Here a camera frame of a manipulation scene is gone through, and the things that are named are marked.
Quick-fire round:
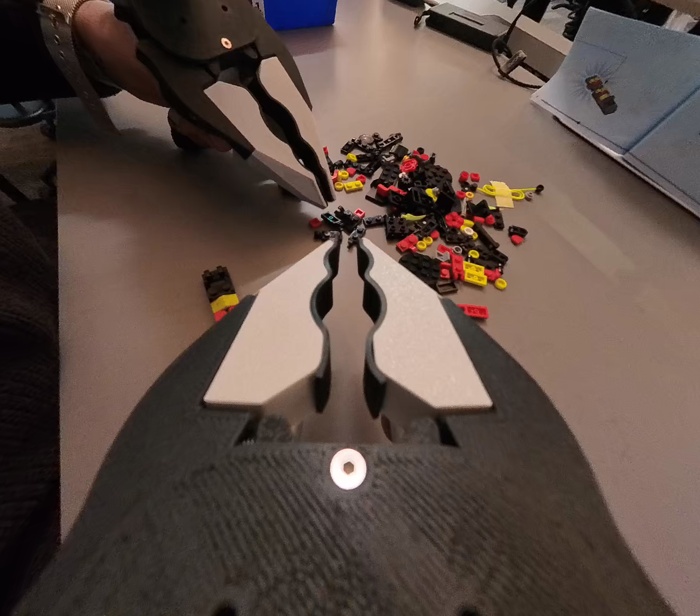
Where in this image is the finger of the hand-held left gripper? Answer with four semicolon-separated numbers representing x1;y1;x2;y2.
247;55;337;205
204;79;330;209

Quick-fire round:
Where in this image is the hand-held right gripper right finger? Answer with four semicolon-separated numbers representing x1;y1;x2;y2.
357;238;494;419

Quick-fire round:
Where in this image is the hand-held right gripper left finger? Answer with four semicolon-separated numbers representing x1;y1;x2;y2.
202;240;344;417

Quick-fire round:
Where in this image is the black red yellow lego model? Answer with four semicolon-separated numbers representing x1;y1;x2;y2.
202;265;240;323

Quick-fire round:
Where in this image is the pile of lego pieces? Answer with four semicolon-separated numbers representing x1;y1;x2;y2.
309;132;528;295

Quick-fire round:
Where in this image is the person's left forearm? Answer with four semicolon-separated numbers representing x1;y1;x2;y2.
0;0;110;103

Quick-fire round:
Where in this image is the blue lego instruction booklet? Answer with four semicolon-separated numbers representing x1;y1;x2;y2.
529;6;700;219

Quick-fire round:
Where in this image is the person's left hand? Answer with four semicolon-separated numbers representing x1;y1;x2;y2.
73;13;234;153

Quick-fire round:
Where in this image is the flat black box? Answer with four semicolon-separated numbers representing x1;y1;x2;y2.
416;1;515;52

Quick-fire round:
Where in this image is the beige mesh wrist strap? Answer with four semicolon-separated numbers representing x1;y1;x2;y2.
37;0;118;131

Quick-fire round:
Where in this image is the neon yellow string with tape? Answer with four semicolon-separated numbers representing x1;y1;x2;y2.
477;180;546;209

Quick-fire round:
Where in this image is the black cable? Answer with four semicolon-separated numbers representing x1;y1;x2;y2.
491;0;621;91

